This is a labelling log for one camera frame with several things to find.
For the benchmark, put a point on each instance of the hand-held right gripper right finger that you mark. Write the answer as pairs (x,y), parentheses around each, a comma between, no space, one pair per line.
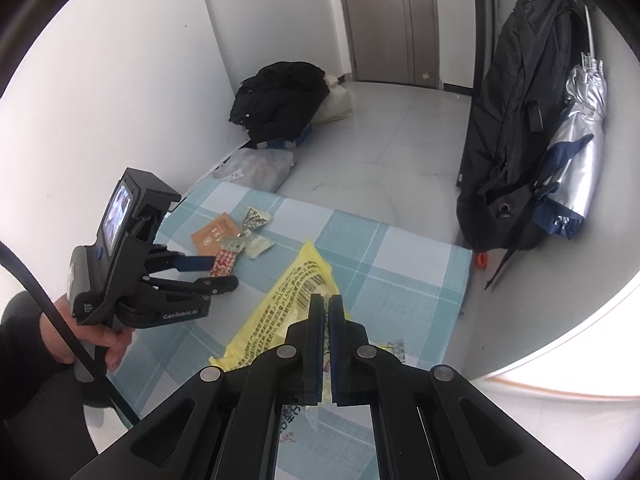
(334,345)

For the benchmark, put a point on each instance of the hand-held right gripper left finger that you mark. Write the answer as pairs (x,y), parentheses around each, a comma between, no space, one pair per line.
(316,340)

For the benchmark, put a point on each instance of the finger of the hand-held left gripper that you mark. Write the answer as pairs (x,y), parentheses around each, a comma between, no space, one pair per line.
(195,262)
(215,285)

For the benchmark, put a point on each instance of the red checked wrapper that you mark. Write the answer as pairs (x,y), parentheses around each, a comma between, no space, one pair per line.
(223,262)

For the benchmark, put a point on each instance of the yellow plastic bag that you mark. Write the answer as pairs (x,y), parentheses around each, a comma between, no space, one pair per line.
(290,300)

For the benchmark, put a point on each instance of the person's left forearm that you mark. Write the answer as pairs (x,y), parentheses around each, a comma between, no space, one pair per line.
(20,360)

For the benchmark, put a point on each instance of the person's left hand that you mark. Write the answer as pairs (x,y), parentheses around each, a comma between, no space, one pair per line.
(57,330)

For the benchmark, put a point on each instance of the orange paper packet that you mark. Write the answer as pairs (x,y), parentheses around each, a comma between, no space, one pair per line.
(210,235)

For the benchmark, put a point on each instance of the pale printed wrapper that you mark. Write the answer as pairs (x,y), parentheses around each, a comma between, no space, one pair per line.
(392,351)

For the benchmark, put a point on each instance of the green printed wrapper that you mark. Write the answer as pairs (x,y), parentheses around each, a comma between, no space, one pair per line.
(256,219)

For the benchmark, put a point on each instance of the blue checked mat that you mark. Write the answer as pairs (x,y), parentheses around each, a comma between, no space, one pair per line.
(390,270)

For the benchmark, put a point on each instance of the grey plastic bag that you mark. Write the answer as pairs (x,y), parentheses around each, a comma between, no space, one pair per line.
(260,170)

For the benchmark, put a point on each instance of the small orange object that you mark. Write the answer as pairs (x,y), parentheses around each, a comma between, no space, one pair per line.
(481,260)

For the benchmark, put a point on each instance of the black jacket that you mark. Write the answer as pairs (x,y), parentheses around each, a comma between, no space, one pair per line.
(280,100)

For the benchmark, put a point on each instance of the cream tote bag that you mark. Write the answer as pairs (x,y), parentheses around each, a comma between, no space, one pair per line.
(335,105)

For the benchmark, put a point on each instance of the black backpack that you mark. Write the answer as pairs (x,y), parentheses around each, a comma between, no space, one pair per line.
(520,110)

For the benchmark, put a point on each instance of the grey door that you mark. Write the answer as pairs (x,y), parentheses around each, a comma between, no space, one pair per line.
(395,20)

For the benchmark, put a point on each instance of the silver and blue umbrella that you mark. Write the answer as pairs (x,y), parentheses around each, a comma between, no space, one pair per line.
(580,125)

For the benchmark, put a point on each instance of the grey metal door frame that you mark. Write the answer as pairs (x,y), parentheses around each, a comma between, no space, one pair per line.
(482,25)

